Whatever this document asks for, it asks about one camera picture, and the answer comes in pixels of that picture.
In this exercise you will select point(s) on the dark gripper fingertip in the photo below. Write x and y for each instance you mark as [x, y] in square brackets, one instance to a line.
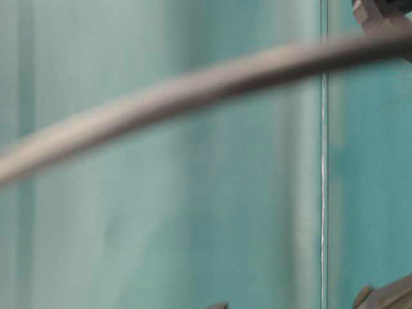
[221, 305]

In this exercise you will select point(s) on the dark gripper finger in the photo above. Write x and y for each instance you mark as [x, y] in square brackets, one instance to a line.
[378, 17]
[392, 296]

